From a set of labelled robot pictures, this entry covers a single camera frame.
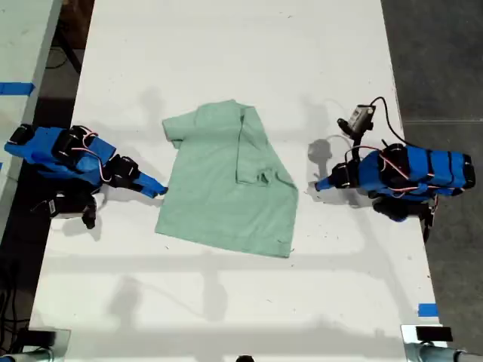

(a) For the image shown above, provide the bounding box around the long blue tape strip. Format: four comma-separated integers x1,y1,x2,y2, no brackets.
0,81,36,97

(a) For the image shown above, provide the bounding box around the white side table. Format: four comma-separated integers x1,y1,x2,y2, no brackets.
0,0,63,242

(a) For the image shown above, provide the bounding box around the pale green T-shirt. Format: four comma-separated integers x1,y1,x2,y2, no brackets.
154,99,300,259

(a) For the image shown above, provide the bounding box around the silver metal tube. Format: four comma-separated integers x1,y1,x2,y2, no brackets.
0,347,54,362
405,343,483,362

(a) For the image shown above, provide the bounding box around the short blue tape strip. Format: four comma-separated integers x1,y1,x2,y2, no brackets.
417,302,439,318

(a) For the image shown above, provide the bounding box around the arm power cable bundle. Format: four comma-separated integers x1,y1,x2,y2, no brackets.
419,195,441,243

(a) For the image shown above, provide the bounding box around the camera black stalk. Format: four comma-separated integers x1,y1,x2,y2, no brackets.
345,131,373,164
80,195,98,230

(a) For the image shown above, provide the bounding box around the camera black cable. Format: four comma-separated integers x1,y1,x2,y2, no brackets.
368,96,418,149

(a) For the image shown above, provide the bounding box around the small black box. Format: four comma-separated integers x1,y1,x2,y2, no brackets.
415,326,454,342
23,330,58,347

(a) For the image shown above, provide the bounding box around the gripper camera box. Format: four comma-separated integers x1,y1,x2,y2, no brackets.
337,104,378,137
32,192,87,220

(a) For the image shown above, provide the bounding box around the shiny metal plate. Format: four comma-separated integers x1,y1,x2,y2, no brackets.
400,323,454,350
21,327,72,358

